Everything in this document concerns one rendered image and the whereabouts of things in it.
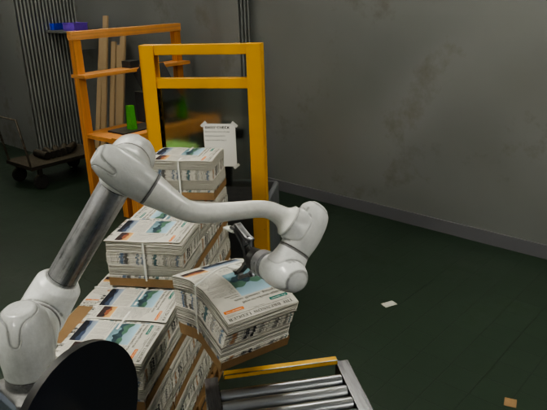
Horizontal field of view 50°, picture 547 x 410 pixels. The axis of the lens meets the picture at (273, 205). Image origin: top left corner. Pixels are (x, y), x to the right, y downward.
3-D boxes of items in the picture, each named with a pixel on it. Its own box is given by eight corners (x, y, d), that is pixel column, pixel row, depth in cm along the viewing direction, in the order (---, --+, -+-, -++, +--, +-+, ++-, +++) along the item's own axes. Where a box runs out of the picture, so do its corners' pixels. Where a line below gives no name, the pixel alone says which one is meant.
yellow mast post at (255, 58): (257, 320, 406) (245, 43, 343) (260, 313, 415) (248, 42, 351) (269, 321, 405) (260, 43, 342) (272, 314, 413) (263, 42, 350)
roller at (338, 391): (219, 403, 203) (220, 418, 202) (350, 385, 210) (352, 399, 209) (218, 401, 207) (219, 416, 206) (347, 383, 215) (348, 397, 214)
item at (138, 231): (103, 242, 274) (102, 240, 274) (127, 220, 301) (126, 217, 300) (179, 245, 269) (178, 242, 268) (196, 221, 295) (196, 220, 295)
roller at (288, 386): (217, 403, 213) (216, 389, 213) (343, 385, 220) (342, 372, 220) (218, 407, 208) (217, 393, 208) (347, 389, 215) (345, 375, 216)
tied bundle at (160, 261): (109, 286, 281) (102, 242, 274) (132, 259, 309) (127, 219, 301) (185, 290, 276) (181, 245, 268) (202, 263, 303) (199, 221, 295)
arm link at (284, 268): (273, 288, 189) (294, 253, 191) (302, 303, 176) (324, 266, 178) (250, 273, 183) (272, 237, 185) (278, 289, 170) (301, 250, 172)
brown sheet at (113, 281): (109, 285, 281) (108, 276, 280) (132, 259, 308) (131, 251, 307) (185, 289, 275) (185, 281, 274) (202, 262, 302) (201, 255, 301)
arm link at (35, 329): (-7, 387, 174) (-21, 323, 167) (15, 352, 191) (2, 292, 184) (50, 383, 175) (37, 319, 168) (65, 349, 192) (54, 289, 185)
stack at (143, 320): (76, 517, 257) (45, 355, 228) (165, 360, 365) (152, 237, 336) (161, 528, 251) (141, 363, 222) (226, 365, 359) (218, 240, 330)
